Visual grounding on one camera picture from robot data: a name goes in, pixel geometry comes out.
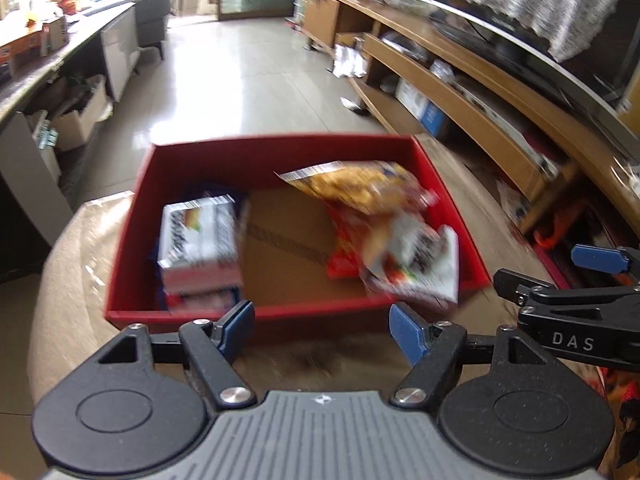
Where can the small white carton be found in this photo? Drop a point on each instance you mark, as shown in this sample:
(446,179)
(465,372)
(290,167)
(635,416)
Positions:
(54,35)

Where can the silver green snack packet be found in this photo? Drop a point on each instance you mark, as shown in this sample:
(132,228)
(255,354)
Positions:
(200,300)

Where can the blue metal hinge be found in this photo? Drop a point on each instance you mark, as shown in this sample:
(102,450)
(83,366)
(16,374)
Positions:
(46,134)

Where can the grey sofa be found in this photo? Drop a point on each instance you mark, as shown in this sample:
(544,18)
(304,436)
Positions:
(152,22)

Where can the orange cardboard box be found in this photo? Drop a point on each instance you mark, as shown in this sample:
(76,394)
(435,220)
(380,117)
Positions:
(20,50)

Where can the white paper bag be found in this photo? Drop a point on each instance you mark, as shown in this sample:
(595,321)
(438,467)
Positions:
(350,57)

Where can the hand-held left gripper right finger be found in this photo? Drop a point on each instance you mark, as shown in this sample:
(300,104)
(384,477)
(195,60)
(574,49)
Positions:
(407,334)

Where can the orange yellow snack bag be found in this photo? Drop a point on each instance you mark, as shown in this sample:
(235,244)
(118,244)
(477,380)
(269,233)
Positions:
(350,185)

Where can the red gummy packet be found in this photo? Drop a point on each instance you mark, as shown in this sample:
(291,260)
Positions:
(350,247)

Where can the open cardboard box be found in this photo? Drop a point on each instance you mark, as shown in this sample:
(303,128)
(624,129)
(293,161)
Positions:
(80,120)

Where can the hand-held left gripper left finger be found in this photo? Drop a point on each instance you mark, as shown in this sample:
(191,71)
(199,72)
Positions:
(237,331)

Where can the black television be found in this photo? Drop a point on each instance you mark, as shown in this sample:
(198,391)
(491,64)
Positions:
(550,75)

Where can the wooden tv stand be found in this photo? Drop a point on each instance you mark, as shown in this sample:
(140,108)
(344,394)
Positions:
(500,125)

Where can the blue white box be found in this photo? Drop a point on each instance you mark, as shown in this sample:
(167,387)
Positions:
(420,107)

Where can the red cardboard box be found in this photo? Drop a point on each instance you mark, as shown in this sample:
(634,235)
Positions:
(225,160)

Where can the dark coffee table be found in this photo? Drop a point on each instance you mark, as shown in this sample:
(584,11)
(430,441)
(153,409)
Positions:
(30,125)

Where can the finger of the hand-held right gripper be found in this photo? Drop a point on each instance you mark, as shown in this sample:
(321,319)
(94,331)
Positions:
(600,258)
(517,285)

